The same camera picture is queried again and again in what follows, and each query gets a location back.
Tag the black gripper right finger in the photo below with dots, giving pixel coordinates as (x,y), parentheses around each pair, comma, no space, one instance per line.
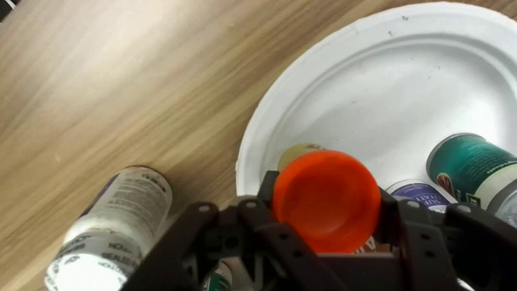
(446,252)

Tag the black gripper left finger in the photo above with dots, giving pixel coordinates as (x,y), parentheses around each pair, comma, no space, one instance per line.
(215,248)

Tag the white bottle purple label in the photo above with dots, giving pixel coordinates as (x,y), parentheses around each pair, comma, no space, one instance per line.
(417,194)

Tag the small green labelled jar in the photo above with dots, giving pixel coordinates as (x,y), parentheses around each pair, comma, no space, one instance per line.
(473,163)

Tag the large white bottle blue label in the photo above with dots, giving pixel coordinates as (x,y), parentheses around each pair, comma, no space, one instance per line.
(115,227)

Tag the small orange cup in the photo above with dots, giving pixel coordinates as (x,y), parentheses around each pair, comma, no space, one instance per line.
(325,199)

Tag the white paper plate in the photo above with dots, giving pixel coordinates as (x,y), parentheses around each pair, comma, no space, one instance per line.
(388,91)

